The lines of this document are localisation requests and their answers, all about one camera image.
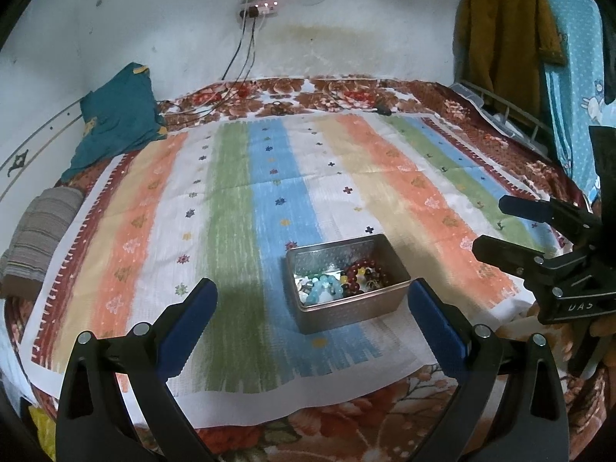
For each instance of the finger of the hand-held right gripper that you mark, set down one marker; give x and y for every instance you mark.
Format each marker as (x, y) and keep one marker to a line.
(500, 252)
(529, 208)

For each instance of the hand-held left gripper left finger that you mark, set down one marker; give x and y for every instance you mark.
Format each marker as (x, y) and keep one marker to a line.
(187, 327)

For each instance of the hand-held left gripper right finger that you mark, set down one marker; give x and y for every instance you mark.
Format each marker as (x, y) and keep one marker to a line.
(433, 327)

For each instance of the metal tin box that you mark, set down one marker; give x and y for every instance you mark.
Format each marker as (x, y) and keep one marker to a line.
(346, 313)

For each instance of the pastel striped cloth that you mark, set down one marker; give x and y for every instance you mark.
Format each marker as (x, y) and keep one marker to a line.
(231, 202)

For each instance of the blue dotted hanging cloth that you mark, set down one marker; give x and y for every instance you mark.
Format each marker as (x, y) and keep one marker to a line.
(572, 82)

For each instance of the small black device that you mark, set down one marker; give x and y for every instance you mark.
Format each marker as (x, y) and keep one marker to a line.
(383, 110)

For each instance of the grey striped folded cloth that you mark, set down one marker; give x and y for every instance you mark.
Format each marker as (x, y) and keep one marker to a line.
(38, 231)

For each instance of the yellow cloth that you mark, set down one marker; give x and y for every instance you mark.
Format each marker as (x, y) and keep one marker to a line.
(43, 430)

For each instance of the mustard brown hanging coat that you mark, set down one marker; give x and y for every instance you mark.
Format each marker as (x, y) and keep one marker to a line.
(505, 24)

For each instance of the teal cloth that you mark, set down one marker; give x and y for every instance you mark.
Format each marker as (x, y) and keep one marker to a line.
(120, 106)

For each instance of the white power strip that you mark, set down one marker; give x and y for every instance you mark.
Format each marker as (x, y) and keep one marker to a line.
(260, 8)

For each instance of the metal bed rail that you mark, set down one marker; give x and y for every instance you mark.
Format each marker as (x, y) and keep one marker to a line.
(524, 120)

